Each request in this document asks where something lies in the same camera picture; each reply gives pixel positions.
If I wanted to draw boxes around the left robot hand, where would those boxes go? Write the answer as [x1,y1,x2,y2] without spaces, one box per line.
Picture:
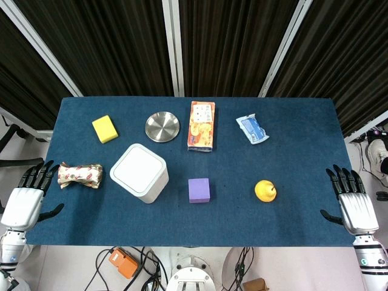
[0,159,65,232]

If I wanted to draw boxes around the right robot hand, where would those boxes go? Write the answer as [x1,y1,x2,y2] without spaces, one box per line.
[319,164,380,236]

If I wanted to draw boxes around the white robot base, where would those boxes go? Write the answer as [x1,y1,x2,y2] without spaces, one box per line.
[165,247,216,291]

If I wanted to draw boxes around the white square container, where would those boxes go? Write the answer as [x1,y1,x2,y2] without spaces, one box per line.
[109,143,169,204]

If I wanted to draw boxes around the white sneaker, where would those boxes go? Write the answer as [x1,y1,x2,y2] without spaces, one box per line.
[367,138,388,182]

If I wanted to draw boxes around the black office chair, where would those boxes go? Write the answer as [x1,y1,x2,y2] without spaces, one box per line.
[0,123,45,169]

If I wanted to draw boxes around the gold red patterned snack bag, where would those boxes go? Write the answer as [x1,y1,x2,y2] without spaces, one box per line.
[57,162,104,190]

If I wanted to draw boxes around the yellow sponge block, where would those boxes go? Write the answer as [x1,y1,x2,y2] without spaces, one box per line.
[92,115,119,144]

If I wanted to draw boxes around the orange power box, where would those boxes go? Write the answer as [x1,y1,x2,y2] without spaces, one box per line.
[108,247,139,279]

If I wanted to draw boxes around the brown cardboard box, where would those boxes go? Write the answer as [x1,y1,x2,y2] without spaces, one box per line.
[242,277,270,291]

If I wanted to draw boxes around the blue white plastic pouch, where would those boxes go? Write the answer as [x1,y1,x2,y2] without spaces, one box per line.
[235,113,270,146]

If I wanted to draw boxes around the purple cube block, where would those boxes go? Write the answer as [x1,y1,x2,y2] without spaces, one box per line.
[187,178,211,204]

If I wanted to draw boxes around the round metal plate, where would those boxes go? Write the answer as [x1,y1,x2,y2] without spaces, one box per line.
[144,111,181,143]

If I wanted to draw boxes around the blue table cloth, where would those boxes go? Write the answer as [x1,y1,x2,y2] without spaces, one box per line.
[26,96,356,247]

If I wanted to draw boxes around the orange snack box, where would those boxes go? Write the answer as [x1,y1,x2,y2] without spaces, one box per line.
[187,101,216,152]

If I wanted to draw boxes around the black curtain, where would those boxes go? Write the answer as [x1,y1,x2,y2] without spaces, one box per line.
[0,0,388,138]

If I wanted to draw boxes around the black cable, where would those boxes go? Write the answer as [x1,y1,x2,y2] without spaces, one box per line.
[83,247,122,291]

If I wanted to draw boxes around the white frame post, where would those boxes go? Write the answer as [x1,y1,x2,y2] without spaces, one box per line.
[258,0,313,98]
[161,0,185,98]
[0,0,84,98]

